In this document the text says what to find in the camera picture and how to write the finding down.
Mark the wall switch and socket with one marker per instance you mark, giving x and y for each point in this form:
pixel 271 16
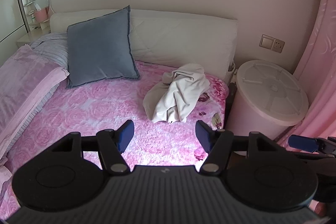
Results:
pixel 270 43

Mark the pink pillow near headboard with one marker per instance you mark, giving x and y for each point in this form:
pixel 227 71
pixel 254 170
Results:
pixel 28 80

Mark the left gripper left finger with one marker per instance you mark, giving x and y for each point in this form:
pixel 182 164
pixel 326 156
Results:
pixel 111 145

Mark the cream white garment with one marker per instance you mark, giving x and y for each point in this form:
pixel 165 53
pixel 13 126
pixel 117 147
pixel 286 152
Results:
pixel 175 97

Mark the white bedside dresser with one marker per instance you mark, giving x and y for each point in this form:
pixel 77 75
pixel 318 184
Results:
pixel 37 29

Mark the pink curtain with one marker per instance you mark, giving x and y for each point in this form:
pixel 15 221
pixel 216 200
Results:
pixel 316 73

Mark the pink cup on dresser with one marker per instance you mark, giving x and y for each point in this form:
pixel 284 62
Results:
pixel 41 15

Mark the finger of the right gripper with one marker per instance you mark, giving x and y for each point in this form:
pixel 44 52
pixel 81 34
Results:
pixel 303 143

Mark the blue grey square cushion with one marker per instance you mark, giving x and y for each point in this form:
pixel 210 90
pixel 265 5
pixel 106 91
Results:
pixel 99 49

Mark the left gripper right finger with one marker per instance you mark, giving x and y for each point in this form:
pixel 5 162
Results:
pixel 218 145

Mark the white padded headboard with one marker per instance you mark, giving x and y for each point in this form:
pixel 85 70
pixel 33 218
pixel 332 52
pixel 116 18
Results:
pixel 171 38

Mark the pink floral bed blanket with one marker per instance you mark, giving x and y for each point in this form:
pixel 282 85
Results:
pixel 108 104

